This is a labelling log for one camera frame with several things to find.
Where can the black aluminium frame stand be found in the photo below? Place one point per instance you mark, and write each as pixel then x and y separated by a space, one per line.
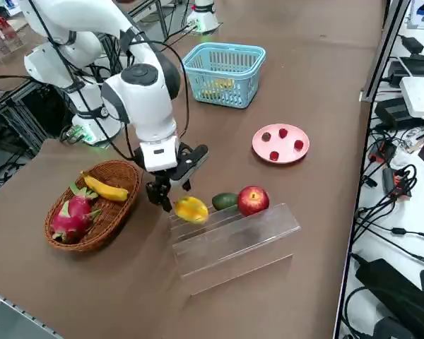
pixel 28 106

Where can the yellow star fruit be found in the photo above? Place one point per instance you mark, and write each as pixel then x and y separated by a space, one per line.
pixel 223 84
pixel 191 210
pixel 207 94

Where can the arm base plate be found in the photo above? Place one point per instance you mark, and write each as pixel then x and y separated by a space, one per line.
pixel 74 137

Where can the white adapter box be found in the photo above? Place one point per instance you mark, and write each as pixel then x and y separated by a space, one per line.
pixel 420 97

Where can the yellow banana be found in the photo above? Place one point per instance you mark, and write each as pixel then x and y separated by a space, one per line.
pixel 107 191

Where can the pink dragon fruit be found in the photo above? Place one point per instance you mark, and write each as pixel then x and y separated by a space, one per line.
pixel 74 215

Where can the metal frame legs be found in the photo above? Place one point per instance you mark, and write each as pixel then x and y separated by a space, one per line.
pixel 162 17

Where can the aluminium frame rail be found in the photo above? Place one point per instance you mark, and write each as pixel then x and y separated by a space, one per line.
pixel 7 318

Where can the black power adapter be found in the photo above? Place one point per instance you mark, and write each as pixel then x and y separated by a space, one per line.
pixel 395 113

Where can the brown wicker basket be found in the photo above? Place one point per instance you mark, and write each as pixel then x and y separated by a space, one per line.
pixel 120 212

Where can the blue plastic basket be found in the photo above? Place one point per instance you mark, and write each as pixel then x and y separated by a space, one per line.
pixel 229 102

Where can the small black adapter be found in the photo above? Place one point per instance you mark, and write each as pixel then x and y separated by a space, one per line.
pixel 412 44

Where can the clear acrylic display shelf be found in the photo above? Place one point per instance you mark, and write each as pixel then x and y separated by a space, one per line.
pixel 233 247

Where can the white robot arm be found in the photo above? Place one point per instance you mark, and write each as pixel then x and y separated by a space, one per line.
pixel 152 116
pixel 205 17

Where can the clear rack red items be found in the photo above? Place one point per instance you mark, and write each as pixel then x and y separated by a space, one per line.
pixel 3 39

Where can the pink round plate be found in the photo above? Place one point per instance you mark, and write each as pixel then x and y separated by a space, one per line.
pixel 286 150

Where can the large black bag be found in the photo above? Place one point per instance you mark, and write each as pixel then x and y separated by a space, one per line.
pixel 403 300

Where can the red black plug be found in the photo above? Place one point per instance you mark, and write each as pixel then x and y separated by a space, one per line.
pixel 378 155

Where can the red apple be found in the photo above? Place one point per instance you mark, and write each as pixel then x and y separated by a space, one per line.
pixel 252 201

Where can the green avocado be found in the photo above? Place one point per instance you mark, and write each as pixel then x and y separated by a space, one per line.
pixel 224 201

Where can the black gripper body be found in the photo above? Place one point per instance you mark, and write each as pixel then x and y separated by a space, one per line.
pixel 191 164

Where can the orange black connector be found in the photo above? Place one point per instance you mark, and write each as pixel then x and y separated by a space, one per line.
pixel 395 183

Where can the aluminium frame post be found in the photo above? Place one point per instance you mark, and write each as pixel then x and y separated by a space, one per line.
pixel 385 53

